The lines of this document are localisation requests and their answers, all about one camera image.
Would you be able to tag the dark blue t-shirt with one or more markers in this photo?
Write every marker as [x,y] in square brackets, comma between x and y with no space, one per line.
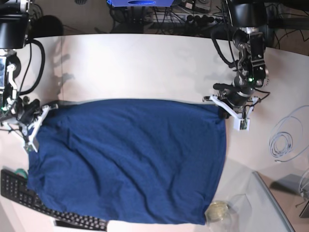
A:
[132,160]

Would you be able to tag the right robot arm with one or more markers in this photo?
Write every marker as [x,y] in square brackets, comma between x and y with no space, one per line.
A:
[15,19]

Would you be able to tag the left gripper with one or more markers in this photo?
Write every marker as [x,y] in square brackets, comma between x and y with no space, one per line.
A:
[235,97]

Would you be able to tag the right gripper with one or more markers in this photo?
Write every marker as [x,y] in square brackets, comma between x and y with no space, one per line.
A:
[27,112]

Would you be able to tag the green tape roll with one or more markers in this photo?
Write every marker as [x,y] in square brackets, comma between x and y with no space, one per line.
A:
[22,173]

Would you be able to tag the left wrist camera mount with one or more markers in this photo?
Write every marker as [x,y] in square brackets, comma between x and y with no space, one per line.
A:
[241,116]

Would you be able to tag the clear tape roll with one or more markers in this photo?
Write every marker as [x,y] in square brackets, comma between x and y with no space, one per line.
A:
[217,211]

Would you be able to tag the black computer keyboard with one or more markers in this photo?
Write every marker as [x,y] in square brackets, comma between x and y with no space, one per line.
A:
[14,188]

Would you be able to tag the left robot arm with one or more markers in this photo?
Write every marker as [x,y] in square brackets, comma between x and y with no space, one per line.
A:
[242,20]

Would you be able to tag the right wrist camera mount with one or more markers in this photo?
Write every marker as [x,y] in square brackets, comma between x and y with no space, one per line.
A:
[29,133]

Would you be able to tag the black power strip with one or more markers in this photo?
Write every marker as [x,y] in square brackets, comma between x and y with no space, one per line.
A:
[181,18]

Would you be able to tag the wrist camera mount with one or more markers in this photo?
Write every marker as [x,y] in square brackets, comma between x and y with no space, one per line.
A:
[241,116]
[29,133]

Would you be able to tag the blue box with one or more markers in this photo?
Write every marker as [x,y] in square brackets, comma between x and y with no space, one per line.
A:
[140,3]

